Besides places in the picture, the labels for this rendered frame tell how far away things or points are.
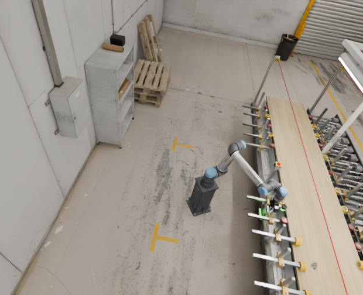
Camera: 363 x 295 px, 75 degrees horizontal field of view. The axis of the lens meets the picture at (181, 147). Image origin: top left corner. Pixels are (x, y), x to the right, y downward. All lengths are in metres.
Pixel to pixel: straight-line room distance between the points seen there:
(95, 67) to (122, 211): 2.06
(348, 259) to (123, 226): 2.70
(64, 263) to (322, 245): 3.00
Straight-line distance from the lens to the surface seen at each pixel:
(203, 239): 3.59
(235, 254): 3.65
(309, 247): 3.05
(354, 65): 2.96
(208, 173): 3.10
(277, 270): 3.08
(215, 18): 9.60
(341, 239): 3.34
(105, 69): 3.52
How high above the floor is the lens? 3.22
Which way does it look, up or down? 45 degrees down
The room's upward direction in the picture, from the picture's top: 12 degrees clockwise
